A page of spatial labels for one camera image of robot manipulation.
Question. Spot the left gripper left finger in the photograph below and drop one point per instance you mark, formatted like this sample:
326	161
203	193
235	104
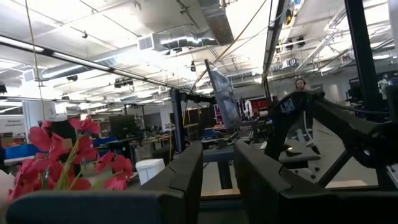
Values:
109	208

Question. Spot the red artificial flower bunch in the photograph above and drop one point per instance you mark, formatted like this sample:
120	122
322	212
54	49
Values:
121	165
43	140

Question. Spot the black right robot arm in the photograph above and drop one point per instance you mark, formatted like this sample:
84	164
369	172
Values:
342	118

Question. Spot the black monitor stand pole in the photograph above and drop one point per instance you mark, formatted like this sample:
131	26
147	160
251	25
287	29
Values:
178	124

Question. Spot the black computer monitor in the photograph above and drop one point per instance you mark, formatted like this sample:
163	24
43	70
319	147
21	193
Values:
122	126

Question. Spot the white plastic bucket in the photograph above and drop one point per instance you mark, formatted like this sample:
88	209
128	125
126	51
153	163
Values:
149	171

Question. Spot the blue plastic bin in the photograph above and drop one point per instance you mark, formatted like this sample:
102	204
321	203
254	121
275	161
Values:
21	152

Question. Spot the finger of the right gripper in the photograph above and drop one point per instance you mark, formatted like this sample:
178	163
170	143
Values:
285	138
275	143

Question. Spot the gray office chair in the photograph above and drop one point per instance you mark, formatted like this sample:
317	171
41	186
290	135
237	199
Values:
298	155

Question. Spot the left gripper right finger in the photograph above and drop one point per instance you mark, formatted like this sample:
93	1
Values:
295	208

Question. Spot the person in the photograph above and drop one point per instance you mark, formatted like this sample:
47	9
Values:
300	84

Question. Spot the gray desk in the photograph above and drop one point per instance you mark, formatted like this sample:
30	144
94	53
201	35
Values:
217	152

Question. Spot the white artificial tulip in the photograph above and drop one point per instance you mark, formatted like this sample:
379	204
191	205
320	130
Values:
4	186

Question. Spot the black monitor on stand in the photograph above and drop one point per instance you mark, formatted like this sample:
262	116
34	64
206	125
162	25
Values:
224	93

